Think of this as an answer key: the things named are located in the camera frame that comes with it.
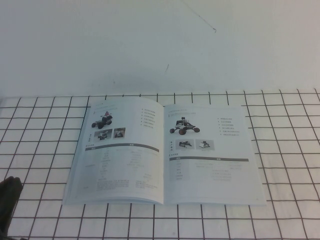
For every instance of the white product catalogue book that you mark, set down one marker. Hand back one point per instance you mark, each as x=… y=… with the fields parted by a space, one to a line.
x=140 y=170

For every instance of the white black-grid tablecloth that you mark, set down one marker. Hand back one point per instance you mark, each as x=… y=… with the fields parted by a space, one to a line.
x=225 y=225

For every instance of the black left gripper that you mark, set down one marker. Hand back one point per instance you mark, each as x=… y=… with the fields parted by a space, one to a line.
x=8 y=200

